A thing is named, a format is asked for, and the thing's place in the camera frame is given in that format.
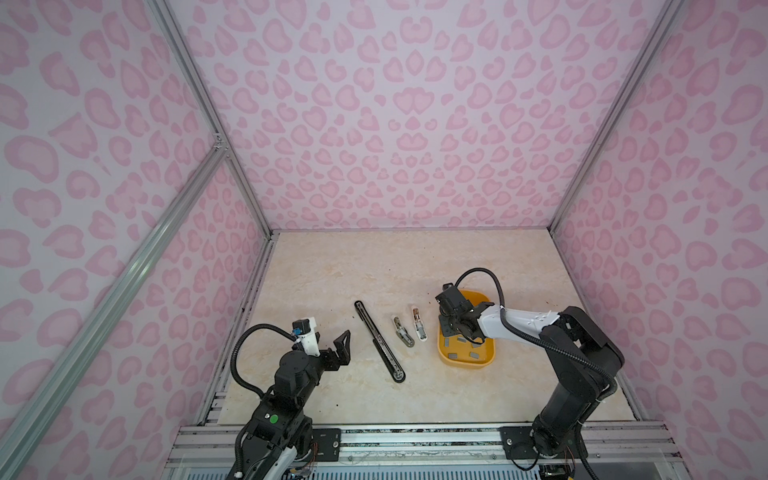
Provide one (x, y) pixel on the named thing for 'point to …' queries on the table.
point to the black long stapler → (390, 362)
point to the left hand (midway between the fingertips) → (335, 330)
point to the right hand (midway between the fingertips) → (451, 320)
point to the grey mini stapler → (403, 333)
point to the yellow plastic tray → (457, 352)
